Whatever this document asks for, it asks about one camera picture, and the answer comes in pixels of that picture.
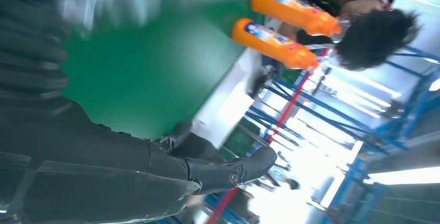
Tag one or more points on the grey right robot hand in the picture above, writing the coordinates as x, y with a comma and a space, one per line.
86, 174

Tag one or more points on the green plastic crate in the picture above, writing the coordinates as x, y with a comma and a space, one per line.
240, 140
292, 74

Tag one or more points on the red metal bar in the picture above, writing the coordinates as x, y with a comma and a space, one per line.
289, 107

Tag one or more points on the long ceiling light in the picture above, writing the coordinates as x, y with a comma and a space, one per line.
405, 176

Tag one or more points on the person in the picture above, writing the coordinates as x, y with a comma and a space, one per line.
374, 37

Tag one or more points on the blue metal rack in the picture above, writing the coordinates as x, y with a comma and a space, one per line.
417, 112

